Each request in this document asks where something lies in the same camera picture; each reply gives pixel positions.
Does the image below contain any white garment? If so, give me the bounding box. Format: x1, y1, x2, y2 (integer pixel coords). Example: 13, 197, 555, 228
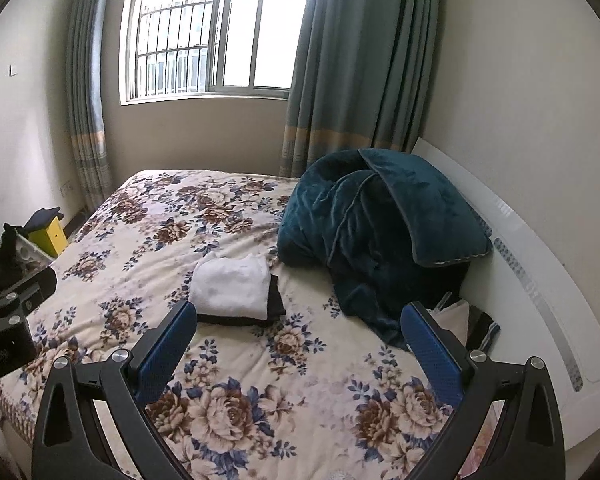
188, 254, 271, 321

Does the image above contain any black garment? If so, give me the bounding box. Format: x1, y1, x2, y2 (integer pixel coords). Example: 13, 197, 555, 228
197, 274, 286, 327

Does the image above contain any black cloth on basket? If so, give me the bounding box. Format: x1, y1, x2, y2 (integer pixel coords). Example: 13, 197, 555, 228
0, 223, 24, 293

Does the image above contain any white basket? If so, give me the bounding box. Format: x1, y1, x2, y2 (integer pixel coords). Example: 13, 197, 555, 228
15, 234, 54, 274

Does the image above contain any yellow box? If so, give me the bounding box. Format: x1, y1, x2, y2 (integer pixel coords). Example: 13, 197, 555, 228
23, 207, 68, 258

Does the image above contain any white headboard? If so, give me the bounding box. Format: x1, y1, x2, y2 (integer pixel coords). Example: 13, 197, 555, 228
414, 140, 600, 448

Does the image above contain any floral bed blanket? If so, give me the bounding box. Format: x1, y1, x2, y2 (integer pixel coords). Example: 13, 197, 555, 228
0, 170, 452, 479

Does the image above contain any teal plush blanket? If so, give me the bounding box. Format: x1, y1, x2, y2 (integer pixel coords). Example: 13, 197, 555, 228
277, 148, 492, 349

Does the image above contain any left teal curtain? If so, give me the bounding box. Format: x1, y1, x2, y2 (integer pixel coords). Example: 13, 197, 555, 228
66, 0, 114, 211

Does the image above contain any teal curtain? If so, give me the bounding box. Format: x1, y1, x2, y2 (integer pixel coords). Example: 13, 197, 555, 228
279, 0, 441, 177
66, 0, 114, 211

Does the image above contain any window with bars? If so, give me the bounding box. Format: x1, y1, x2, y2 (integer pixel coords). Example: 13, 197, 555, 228
120, 0, 306, 104

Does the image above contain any right teal curtain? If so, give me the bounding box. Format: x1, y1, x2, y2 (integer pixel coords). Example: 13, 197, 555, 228
279, 0, 441, 177

